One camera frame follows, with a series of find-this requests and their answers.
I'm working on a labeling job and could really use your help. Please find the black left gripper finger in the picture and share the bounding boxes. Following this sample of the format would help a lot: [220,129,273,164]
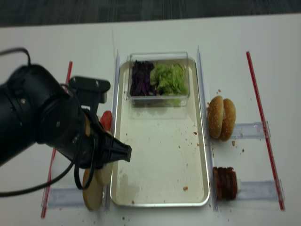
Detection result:
[103,134,131,163]

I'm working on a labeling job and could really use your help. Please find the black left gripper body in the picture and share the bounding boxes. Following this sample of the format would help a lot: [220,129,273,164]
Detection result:
[35,94,113,170]

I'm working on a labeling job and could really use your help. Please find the bun half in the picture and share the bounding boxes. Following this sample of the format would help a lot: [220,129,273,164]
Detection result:
[82,169,104,211]
[94,162,113,186]

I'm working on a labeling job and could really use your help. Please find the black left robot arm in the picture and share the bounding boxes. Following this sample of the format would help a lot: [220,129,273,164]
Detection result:
[0,65,132,169]

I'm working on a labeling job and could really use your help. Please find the red tomato slices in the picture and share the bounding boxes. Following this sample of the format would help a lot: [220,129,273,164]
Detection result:
[100,111,112,131]

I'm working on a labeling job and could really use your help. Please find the shredded green lettuce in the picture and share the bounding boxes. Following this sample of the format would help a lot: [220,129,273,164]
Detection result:
[150,63,187,95]

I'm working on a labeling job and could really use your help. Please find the stack of meat patties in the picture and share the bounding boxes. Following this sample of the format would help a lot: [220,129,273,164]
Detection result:
[213,167,238,201]

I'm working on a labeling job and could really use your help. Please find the clear pusher track patties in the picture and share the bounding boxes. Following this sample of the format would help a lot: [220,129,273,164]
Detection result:
[236,179,285,201]

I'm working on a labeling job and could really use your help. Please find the cream metal tray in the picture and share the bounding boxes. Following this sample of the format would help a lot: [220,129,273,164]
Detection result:
[111,59,210,207]

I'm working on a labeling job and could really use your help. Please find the clear pusher track bun bottoms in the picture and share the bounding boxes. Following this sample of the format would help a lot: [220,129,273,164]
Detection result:
[41,187,85,209]

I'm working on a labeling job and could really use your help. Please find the shredded purple cabbage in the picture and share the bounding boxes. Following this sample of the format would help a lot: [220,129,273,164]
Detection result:
[130,61,155,97]

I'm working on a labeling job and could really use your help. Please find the clear plastic salad container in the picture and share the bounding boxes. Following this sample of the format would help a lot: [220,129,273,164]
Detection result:
[127,51,190,107]

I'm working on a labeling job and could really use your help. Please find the sesame bun top left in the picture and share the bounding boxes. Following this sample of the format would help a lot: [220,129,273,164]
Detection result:
[207,96,224,139]

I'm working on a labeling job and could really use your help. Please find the sesame bun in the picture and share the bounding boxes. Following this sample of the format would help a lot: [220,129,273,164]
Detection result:
[219,98,236,141]
[207,96,224,139]

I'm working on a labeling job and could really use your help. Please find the sesame bun top right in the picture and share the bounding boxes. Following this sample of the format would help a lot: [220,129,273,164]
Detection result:
[219,98,236,141]

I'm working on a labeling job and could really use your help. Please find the clear pusher track sesame buns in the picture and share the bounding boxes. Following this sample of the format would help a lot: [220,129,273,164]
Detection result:
[230,121,270,139]

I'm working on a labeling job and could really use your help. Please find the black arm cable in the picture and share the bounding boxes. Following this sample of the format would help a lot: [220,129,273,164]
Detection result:
[0,48,104,198]

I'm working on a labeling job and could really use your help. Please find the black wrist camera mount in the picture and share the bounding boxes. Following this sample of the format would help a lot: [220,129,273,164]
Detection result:
[68,76,111,114]

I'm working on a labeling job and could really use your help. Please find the left red rail strip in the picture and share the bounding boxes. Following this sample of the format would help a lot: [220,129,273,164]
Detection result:
[40,61,73,218]

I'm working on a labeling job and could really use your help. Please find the red rail strip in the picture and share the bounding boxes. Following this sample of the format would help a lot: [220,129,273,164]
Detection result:
[40,61,73,218]
[246,51,285,211]

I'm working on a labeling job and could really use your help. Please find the left clear vertical rail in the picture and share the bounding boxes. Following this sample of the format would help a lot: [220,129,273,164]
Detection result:
[104,50,120,212]

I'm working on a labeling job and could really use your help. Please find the right red rail strip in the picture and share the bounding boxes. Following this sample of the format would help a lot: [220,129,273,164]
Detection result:
[246,51,285,211]

